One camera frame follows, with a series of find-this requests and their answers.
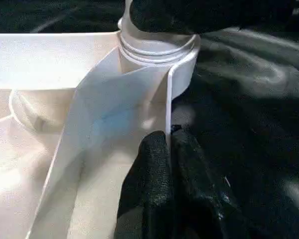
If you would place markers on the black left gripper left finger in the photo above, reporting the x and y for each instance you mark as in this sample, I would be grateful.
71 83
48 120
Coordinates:
147 189

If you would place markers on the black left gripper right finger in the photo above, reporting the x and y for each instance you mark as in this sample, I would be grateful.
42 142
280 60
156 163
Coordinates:
199 194

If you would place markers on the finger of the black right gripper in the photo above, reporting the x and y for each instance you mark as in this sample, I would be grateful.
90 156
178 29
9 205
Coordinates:
199 15

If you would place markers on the white plastic table leg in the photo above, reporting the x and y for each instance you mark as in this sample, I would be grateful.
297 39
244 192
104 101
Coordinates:
154 47

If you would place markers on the white plastic table top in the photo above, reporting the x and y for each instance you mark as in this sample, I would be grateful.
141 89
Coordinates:
45 59

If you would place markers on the black mat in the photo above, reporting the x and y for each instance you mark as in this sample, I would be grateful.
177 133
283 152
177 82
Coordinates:
249 124

